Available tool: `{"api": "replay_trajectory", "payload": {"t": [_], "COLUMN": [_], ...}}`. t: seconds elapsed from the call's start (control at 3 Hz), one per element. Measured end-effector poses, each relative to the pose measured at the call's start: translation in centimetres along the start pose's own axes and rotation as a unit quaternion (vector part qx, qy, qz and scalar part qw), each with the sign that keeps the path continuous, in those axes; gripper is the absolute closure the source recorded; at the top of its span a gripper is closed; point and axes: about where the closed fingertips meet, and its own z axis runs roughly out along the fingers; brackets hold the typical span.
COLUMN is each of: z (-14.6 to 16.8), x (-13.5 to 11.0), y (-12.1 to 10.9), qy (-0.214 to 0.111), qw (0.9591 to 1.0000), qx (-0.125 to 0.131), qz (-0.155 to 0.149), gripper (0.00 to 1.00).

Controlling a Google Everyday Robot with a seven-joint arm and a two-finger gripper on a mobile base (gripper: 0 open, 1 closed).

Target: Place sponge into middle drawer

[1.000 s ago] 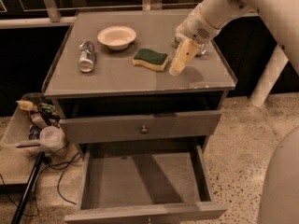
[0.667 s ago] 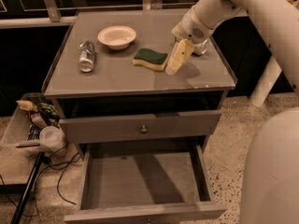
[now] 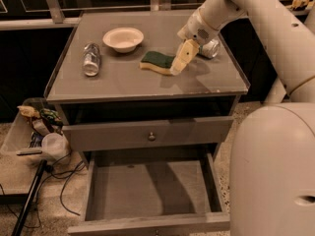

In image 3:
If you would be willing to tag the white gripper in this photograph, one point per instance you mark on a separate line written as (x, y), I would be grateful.
(198, 29)

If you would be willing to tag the green and yellow sponge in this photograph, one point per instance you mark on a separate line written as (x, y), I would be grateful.
(157, 62)

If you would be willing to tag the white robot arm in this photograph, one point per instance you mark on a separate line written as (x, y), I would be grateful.
(272, 159)

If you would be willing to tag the closed grey top drawer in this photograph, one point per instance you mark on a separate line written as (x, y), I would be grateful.
(120, 135)

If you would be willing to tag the grey drawer cabinet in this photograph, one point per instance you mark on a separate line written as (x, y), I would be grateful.
(123, 92)

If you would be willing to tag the round metal drawer knob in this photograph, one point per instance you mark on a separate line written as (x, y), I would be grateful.
(151, 137)

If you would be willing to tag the open grey middle drawer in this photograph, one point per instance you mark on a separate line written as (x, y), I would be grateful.
(133, 196)

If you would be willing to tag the white bowl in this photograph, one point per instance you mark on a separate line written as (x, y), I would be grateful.
(123, 40)

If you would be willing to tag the clear plastic bottle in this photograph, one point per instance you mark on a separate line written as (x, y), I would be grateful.
(91, 59)

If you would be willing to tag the white diagonal pole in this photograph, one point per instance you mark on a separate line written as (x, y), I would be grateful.
(276, 93)

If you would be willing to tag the yellow crumpled object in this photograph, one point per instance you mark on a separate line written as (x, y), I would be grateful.
(298, 5)

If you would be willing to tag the colourful snack bag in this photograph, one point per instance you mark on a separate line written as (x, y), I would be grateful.
(51, 116)

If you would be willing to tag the clear plastic cup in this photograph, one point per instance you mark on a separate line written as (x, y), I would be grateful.
(55, 145)

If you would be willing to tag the black tripod leg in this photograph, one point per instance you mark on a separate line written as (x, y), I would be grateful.
(30, 196)

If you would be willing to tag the metal railing frame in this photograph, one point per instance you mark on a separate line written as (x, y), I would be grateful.
(52, 4)

